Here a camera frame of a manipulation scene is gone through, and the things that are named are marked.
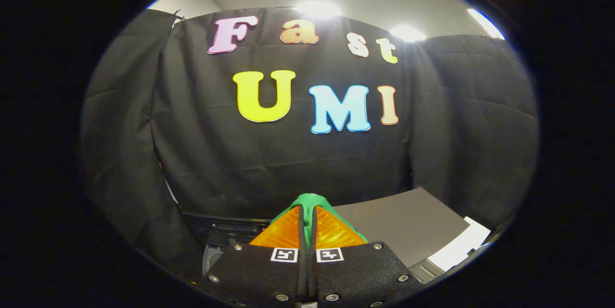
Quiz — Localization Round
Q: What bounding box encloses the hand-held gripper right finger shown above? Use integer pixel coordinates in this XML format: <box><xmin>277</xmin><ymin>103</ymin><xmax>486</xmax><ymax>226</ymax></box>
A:
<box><xmin>309</xmin><ymin>206</ymin><xmax>424</xmax><ymax>307</ymax></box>

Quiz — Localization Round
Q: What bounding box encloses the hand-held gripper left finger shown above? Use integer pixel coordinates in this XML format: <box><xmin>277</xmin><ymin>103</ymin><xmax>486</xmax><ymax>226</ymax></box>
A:
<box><xmin>198</xmin><ymin>205</ymin><xmax>309</xmax><ymax>306</ymax></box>

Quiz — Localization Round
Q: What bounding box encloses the dark grey washing machine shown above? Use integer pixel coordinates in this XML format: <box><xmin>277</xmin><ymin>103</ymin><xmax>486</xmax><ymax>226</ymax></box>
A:
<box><xmin>182</xmin><ymin>211</ymin><xmax>275</xmax><ymax>281</ymax></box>

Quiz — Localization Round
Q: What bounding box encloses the green polo shirt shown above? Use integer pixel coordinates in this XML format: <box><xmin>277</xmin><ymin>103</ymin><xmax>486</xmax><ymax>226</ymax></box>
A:
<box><xmin>268</xmin><ymin>193</ymin><xmax>369</xmax><ymax>251</ymax></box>

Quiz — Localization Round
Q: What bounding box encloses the beige metal cabinet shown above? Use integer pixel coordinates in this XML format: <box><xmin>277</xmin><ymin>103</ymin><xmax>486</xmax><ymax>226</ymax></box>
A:
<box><xmin>332</xmin><ymin>187</ymin><xmax>472</xmax><ymax>283</ymax></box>

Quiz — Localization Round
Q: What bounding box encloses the white flat board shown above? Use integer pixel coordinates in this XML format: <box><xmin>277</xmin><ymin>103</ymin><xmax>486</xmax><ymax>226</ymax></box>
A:
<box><xmin>427</xmin><ymin>217</ymin><xmax>492</xmax><ymax>273</ymax></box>

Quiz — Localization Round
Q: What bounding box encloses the black backdrop cloth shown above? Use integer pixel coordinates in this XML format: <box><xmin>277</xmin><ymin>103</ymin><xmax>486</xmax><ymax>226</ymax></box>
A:
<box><xmin>79</xmin><ymin>7</ymin><xmax>540</xmax><ymax>281</ymax></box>

